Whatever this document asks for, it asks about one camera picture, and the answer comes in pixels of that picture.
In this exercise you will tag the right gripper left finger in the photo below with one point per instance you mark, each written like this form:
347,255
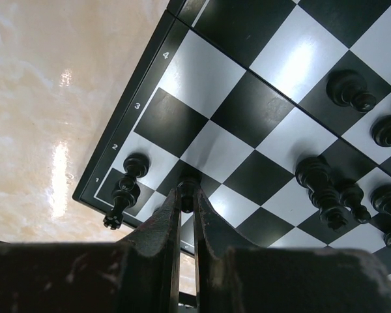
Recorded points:
139,273

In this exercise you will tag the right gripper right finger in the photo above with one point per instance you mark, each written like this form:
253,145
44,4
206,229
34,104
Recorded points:
235,275

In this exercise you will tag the black chess rook piece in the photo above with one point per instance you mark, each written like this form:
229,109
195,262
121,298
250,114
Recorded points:
125,195

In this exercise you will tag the black chess pawn piece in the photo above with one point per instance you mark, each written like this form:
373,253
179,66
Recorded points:
187,187
136,165

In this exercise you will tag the black white chess board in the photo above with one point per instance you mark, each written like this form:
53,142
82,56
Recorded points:
235,92

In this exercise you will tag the black chess king piece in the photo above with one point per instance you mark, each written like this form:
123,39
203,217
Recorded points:
314,174

